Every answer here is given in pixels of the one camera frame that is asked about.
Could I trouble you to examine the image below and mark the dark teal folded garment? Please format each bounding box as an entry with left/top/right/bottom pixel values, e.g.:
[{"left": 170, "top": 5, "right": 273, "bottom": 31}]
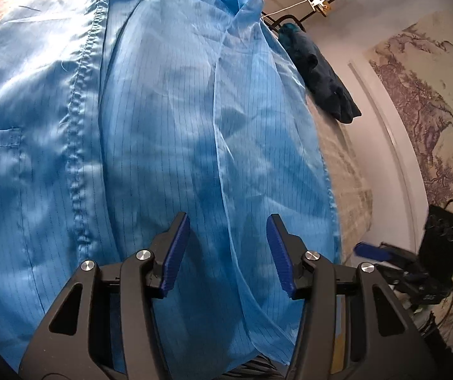
[{"left": 277, "top": 23, "right": 362, "bottom": 124}]

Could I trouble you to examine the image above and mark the black white striped cloth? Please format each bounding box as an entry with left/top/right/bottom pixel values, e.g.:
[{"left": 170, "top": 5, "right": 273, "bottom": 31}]
[{"left": 222, "top": 356, "right": 290, "bottom": 380}]

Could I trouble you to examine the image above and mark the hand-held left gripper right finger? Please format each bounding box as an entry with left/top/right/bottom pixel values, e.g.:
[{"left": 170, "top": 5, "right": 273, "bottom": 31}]
[{"left": 266, "top": 214, "right": 437, "bottom": 380}]

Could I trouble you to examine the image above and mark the white lamp cable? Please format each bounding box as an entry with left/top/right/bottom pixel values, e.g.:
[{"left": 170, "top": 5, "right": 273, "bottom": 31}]
[{"left": 262, "top": 0, "right": 354, "bottom": 18}]

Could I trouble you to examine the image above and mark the beige plaid blanket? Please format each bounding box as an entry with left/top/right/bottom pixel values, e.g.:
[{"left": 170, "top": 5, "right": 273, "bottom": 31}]
[{"left": 0, "top": 0, "right": 374, "bottom": 266}]

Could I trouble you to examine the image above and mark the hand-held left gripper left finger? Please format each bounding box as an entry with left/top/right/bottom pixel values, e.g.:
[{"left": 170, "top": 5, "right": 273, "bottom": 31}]
[{"left": 18, "top": 212, "right": 191, "bottom": 380}]

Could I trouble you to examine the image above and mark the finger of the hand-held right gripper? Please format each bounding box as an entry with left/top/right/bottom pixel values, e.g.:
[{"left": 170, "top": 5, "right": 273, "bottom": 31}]
[
  {"left": 379, "top": 267, "right": 429, "bottom": 283},
  {"left": 355, "top": 242, "right": 413, "bottom": 264}
]

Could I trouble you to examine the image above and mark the landscape wall painting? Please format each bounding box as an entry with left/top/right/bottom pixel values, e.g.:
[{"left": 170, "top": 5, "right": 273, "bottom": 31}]
[{"left": 363, "top": 10, "right": 453, "bottom": 353}]

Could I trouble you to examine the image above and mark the black speaker box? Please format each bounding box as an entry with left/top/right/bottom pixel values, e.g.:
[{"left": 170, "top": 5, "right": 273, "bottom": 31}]
[{"left": 418, "top": 199, "right": 453, "bottom": 276}]

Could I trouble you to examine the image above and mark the blue jacket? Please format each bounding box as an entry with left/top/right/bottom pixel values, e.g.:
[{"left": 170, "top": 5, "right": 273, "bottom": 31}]
[{"left": 0, "top": 0, "right": 343, "bottom": 377}]

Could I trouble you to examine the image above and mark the black tubular metal frame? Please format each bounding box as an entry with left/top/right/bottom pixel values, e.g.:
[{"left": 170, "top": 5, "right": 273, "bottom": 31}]
[{"left": 264, "top": 14, "right": 306, "bottom": 34}]

